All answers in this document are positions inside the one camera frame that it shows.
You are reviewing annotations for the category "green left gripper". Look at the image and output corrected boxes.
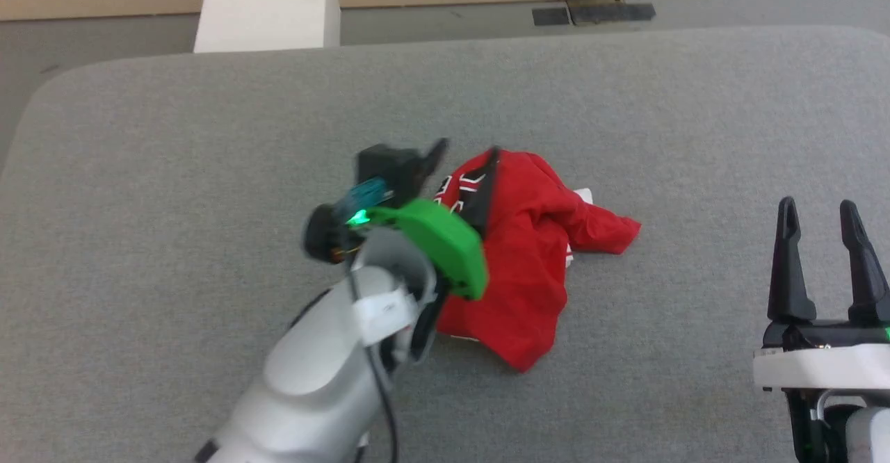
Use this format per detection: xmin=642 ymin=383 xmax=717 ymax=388
xmin=365 ymin=138 xmax=501 ymax=302

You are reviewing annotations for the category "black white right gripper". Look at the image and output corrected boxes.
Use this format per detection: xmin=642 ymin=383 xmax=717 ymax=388
xmin=753 ymin=197 xmax=890 ymax=393

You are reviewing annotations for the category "red white jersey garment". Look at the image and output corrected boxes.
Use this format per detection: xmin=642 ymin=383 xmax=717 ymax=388
xmin=432 ymin=149 xmax=642 ymax=373

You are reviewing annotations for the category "long black floor mat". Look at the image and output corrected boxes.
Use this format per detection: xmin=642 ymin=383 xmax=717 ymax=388
xmin=567 ymin=2 xmax=656 ymax=25

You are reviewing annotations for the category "white square column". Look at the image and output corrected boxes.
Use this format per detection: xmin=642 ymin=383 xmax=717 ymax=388
xmin=193 ymin=0 xmax=341 ymax=54

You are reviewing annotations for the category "white cable label tag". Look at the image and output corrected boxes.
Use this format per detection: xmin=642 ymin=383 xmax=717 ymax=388
xmin=353 ymin=288 xmax=418 ymax=346

